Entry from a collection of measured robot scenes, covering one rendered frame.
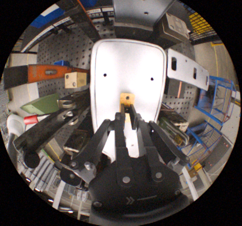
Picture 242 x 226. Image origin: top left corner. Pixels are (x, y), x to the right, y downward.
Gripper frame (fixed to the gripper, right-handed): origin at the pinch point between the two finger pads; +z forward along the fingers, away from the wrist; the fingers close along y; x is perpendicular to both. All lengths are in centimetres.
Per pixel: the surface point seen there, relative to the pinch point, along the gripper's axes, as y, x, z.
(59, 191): -218, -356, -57
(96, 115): -8.9, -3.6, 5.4
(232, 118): 783, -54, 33
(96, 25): -22, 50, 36
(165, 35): 10.0, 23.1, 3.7
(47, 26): -31.9, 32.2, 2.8
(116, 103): -2.9, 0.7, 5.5
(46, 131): -15.2, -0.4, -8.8
